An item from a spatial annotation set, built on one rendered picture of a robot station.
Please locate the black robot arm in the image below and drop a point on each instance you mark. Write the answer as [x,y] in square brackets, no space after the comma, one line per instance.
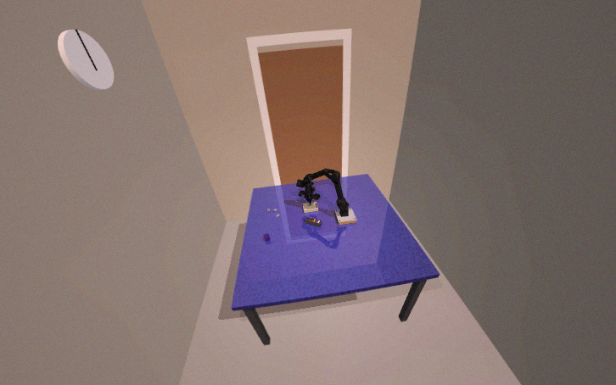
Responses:
[335,177]

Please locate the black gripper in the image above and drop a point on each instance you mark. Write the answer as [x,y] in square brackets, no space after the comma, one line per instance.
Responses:
[307,194]

